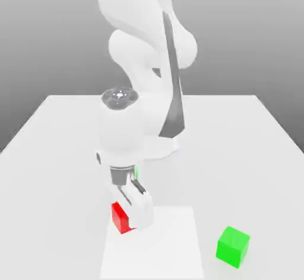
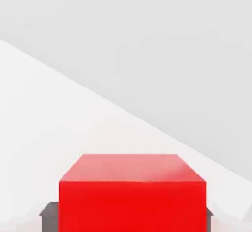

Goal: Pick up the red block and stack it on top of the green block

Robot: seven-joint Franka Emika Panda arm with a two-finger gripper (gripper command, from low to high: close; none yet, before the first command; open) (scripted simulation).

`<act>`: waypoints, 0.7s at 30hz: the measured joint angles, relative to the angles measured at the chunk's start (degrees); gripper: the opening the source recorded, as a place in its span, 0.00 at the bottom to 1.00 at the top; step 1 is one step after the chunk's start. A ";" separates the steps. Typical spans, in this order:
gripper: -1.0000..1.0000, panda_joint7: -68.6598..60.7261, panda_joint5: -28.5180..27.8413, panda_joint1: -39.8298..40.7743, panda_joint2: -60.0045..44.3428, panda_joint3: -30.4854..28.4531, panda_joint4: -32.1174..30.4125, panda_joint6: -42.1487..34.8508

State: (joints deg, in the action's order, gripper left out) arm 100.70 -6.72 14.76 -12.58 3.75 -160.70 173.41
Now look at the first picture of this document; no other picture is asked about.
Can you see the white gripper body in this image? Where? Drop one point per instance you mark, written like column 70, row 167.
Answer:
column 139, row 204

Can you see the small red cube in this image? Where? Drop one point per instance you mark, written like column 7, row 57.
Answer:
column 119, row 218

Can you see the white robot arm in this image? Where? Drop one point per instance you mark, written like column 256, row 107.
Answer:
column 133, row 128

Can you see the small green cube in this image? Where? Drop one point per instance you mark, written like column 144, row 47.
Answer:
column 232, row 246

